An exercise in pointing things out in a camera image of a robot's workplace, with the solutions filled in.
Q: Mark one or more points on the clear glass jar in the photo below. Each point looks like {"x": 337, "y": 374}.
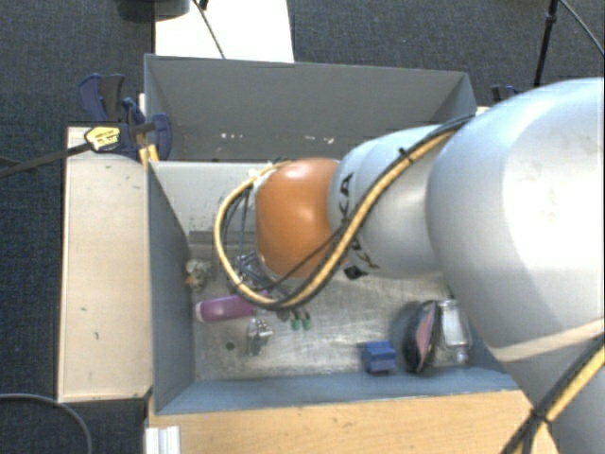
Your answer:
{"x": 454, "y": 331}

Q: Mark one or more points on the blue box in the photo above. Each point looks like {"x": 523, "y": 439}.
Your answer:
{"x": 378, "y": 356}

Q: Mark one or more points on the pale wood flat board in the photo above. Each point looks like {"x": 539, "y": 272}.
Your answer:
{"x": 106, "y": 277}

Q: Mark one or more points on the small pale toy figure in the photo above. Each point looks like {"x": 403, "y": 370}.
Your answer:
{"x": 198, "y": 274}

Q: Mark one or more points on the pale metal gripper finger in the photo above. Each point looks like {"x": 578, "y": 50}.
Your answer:
{"x": 264, "y": 335}
{"x": 251, "y": 341}

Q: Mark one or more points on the purple plastic bottle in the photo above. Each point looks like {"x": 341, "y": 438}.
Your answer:
{"x": 222, "y": 308}

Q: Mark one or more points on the grey metal bin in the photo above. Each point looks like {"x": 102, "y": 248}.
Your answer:
{"x": 293, "y": 111}

